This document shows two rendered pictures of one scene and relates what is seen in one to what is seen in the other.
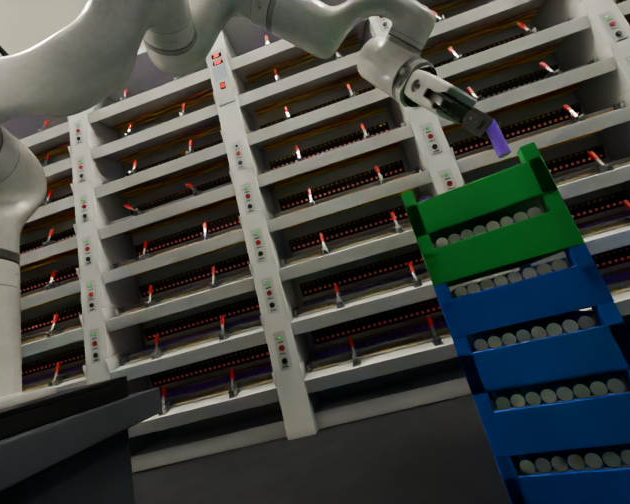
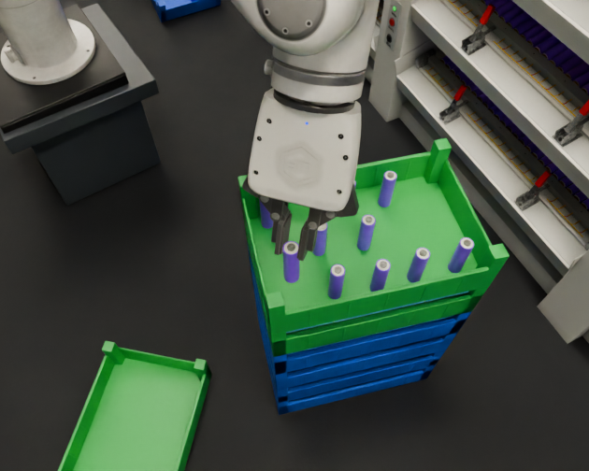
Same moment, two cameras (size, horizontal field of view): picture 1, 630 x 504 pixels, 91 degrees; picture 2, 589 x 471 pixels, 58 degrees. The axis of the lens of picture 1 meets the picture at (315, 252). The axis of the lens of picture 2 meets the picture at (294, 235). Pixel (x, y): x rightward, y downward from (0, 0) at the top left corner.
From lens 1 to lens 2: 0.98 m
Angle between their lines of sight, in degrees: 85
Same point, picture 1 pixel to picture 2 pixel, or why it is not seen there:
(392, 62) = not seen: hidden behind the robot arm
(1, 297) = (32, 12)
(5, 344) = (48, 38)
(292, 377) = (389, 60)
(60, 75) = not seen: outside the picture
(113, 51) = not seen: outside the picture
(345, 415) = (421, 135)
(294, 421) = (377, 94)
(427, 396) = (484, 211)
